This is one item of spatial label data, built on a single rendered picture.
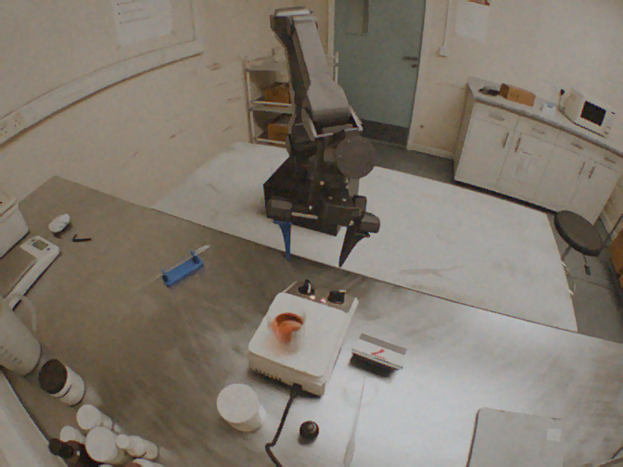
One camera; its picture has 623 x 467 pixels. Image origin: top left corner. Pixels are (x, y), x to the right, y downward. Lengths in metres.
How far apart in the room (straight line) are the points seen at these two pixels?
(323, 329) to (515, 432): 0.39
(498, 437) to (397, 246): 0.48
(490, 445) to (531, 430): 0.09
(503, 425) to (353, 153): 0.50
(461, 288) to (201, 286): 0.56
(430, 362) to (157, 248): 0.67
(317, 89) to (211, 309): 0.45
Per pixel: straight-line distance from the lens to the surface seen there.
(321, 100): 0.47
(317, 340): 0.45
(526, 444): 0.60
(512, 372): 0.63
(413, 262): 0.70
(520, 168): 2.92
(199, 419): 0.53
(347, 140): 0.39
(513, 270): 0.81
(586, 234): 1.82
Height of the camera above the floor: 1.39
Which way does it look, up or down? 42 degrees down
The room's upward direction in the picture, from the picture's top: straight up
